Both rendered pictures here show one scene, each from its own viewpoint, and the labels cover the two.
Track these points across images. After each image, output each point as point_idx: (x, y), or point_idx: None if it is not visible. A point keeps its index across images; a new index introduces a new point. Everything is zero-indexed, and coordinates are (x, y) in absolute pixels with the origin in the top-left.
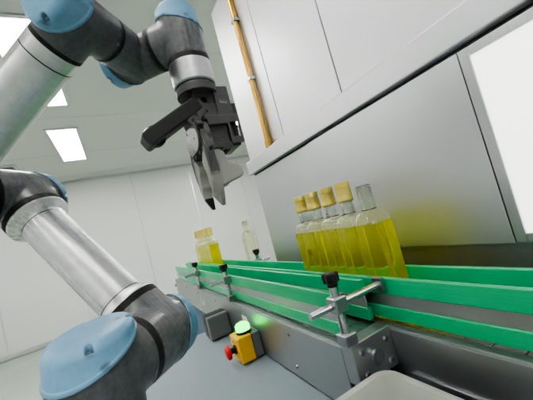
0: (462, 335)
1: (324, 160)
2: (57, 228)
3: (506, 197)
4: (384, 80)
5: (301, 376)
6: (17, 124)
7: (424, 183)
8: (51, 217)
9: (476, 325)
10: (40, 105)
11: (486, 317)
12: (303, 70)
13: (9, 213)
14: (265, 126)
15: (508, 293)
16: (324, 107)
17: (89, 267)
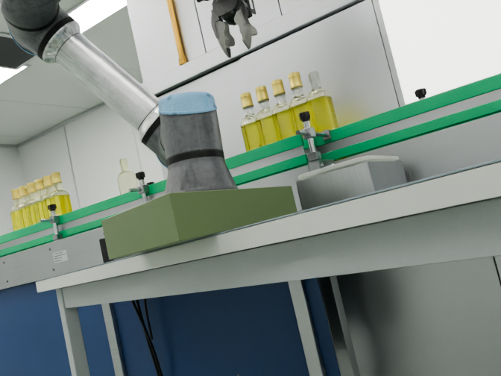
0: (379, 145)
1: (260, 72)
2: (96, 48)
3: (396, 83)
4: (322, 9)
5: None
6: None
7: (348, 82)
8: (87, 39)
9: (386, 135)
10: None
11: (391, 128)
12: None
13: (58, 24)
14: (180, 42)
15: (401, 109)
16: (265, 25)
17: (133, 80)
